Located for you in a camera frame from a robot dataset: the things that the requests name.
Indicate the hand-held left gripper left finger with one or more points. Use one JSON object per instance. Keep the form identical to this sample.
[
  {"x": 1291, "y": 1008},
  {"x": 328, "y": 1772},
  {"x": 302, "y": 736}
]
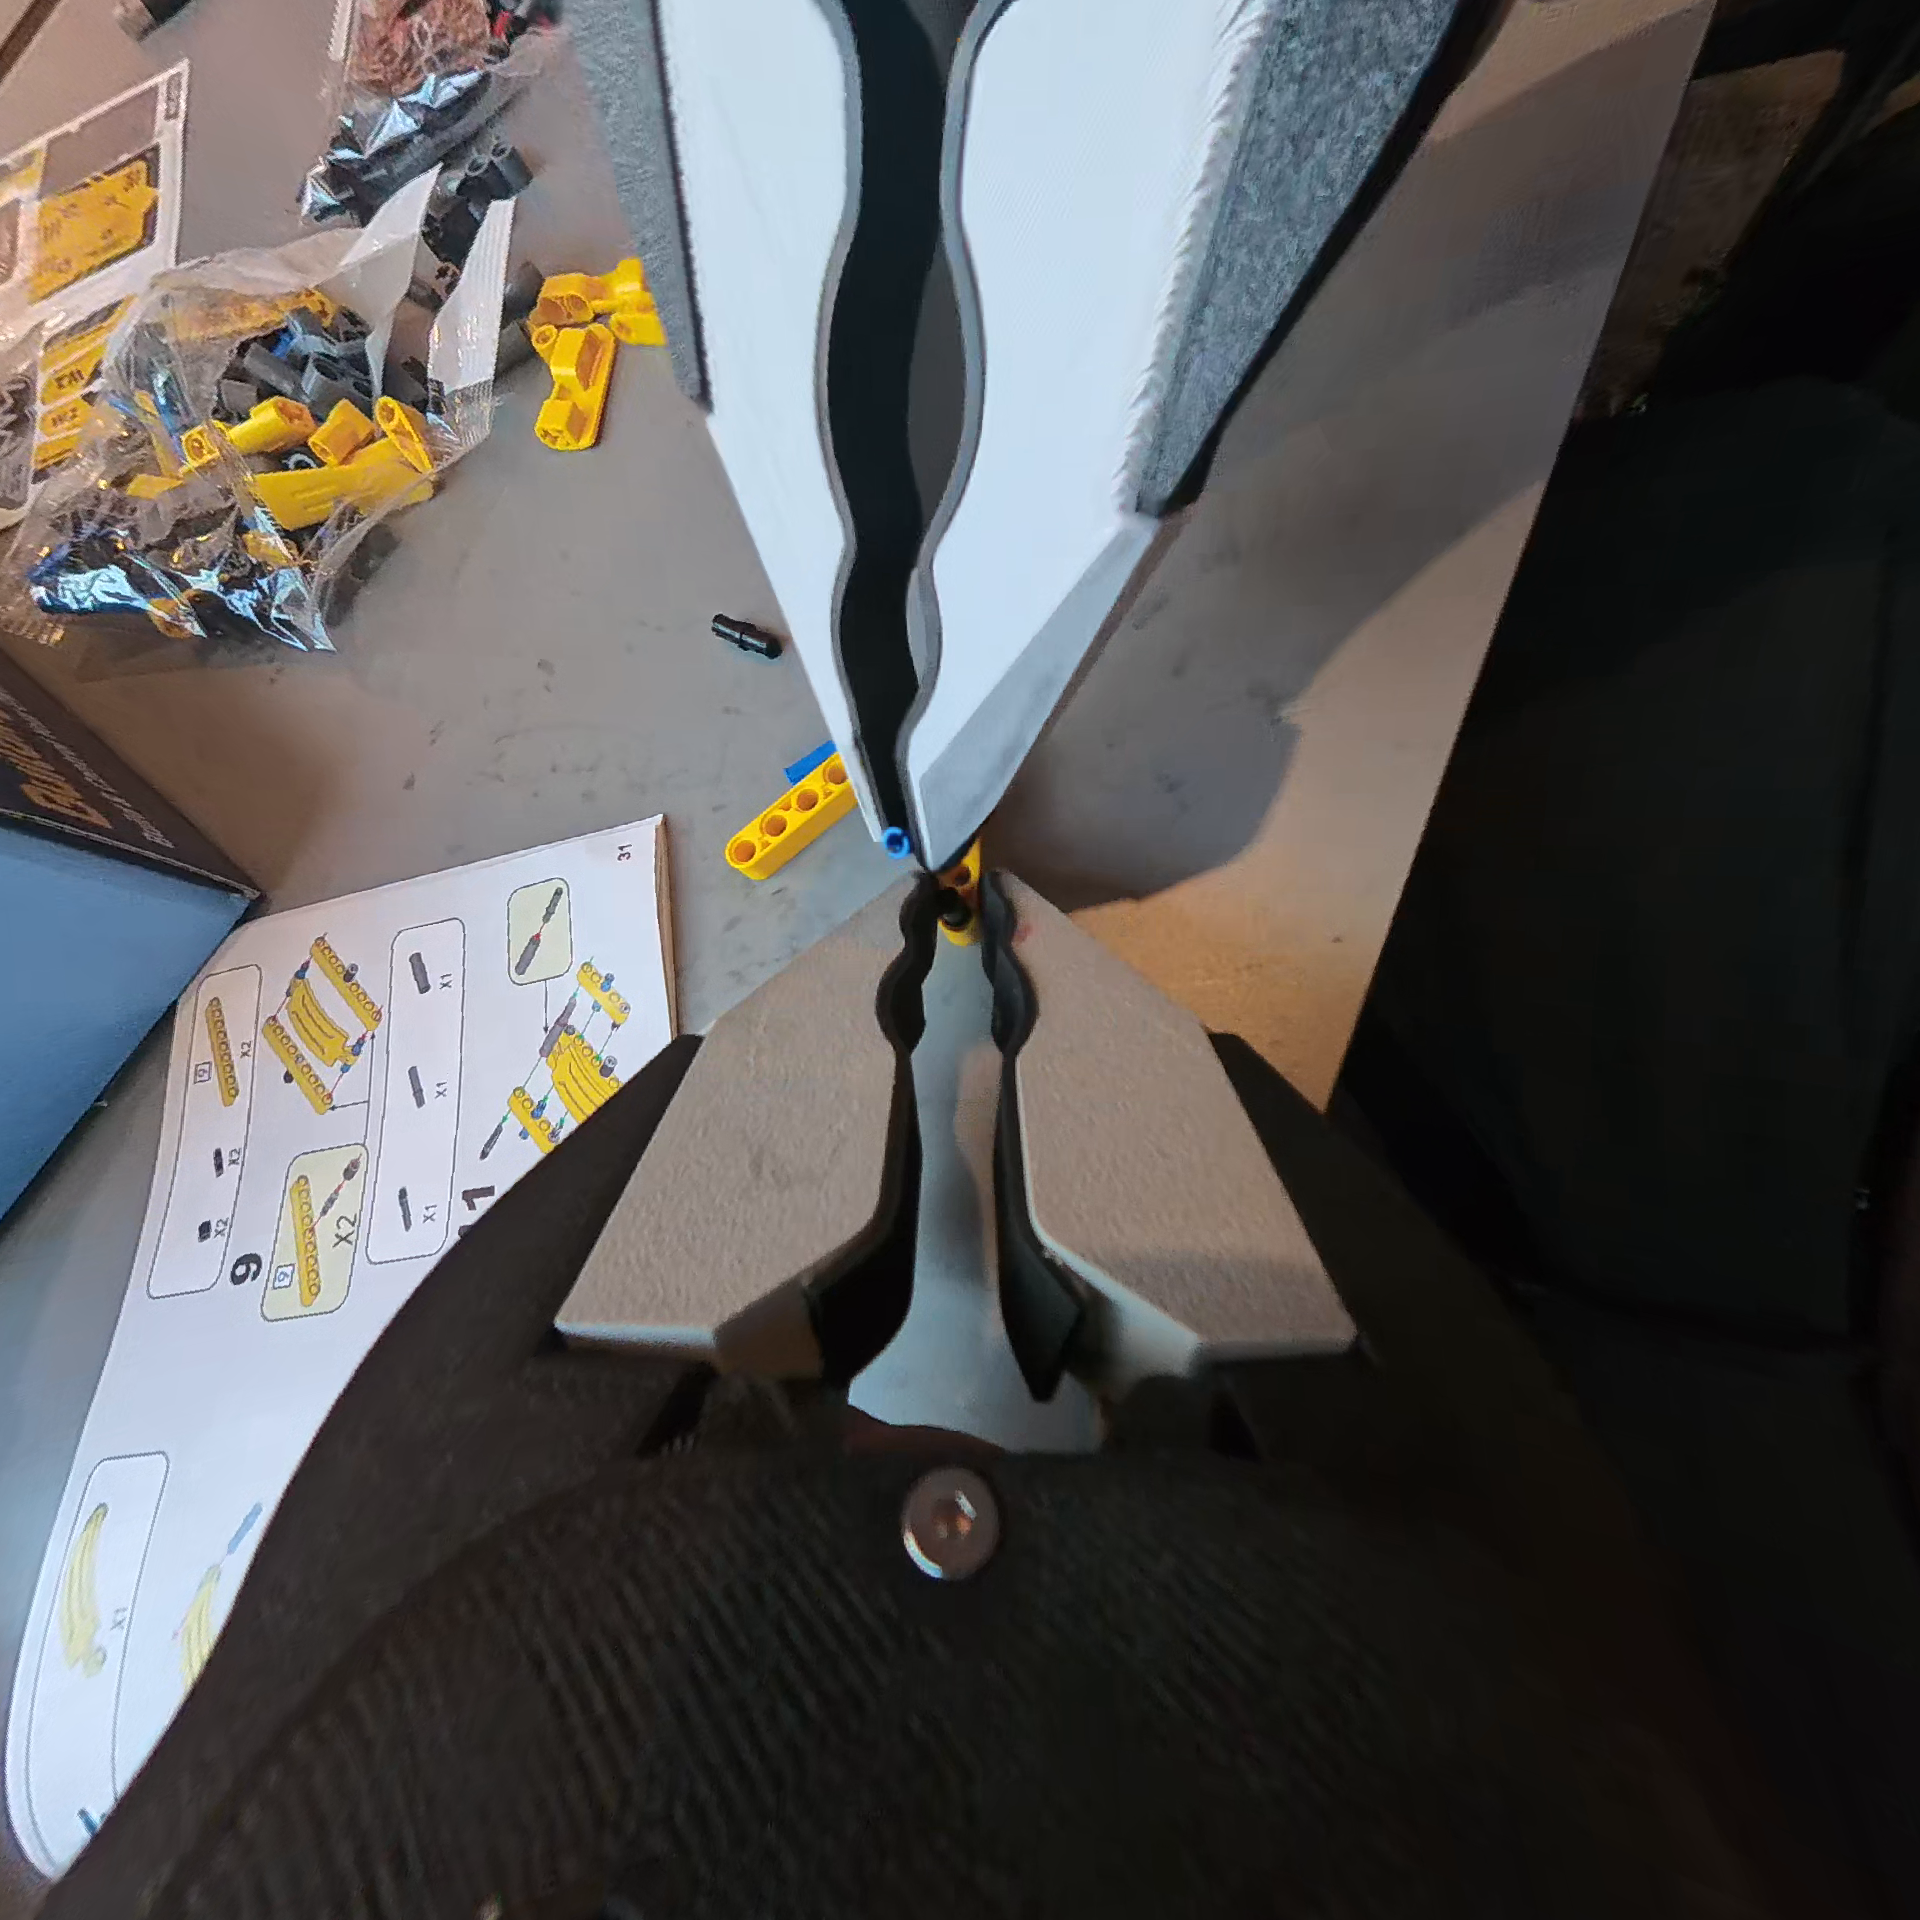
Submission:
[{"x": 735, "y": 1185}]

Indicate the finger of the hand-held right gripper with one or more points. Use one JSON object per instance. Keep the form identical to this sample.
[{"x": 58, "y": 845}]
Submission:
[
  {"x": 1080, "y": 301},
  {"x": 765, "y": 301}
]

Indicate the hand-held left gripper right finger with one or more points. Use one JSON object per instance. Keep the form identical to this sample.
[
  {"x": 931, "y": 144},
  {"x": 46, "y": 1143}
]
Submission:
[{"x": 1171, "y": 1185}]

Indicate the yellow five-hole beam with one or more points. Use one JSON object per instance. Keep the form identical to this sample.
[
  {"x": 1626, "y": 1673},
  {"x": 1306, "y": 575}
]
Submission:
[
  {"x": 970, "y": 933},
  {"x": 781, "y": 822}
]

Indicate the black connector pin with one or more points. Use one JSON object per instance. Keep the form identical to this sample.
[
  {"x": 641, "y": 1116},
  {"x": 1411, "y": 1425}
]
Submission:
[
  {"x": 954, "y": 896},
  {"x": 746, "y": 639}
]

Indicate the grey desk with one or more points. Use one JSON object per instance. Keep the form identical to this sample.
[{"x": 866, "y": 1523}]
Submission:
[{"x": 600, "y": 676}]

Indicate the yellow angled panel piece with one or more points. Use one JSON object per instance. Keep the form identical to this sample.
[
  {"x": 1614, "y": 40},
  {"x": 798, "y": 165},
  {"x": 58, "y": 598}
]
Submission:
[{"x": 630, "y": 301}]

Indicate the yellow three-hole beam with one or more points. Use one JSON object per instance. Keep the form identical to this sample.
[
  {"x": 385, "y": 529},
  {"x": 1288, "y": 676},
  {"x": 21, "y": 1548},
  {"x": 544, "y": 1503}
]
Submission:
[{"x": 562, "y": 301}]

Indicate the yellow curved panel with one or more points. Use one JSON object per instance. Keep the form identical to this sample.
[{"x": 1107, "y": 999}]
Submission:
[{"x": 574, "y": 387}]

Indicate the plastic bag of black parts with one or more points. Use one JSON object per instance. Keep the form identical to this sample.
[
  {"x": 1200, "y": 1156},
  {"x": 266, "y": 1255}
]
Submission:
[{"x": 421, "y": 45}]

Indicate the plastic bag of yellow parts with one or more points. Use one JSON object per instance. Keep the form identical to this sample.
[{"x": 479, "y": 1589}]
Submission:
[{"x": 254, "y": 435}]

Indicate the open instruction booklet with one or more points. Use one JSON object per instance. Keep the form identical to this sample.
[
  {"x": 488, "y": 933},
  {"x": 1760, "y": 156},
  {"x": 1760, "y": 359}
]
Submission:
[{"x": 224, "y": 1349}]

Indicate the person's legs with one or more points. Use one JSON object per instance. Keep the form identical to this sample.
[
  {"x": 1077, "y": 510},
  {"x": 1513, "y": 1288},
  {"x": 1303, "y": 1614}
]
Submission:
[{"x": 1650, "y": 902}]

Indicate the yellow and grey sticker sheet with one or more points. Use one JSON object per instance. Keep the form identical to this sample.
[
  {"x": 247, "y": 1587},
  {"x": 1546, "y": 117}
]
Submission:
[{"x": 106, "y": 224}]

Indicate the dark blue kit box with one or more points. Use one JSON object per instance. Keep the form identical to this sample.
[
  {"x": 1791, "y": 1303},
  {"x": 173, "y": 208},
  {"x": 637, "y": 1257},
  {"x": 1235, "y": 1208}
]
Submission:
[{"x": 89, "y": 974}]

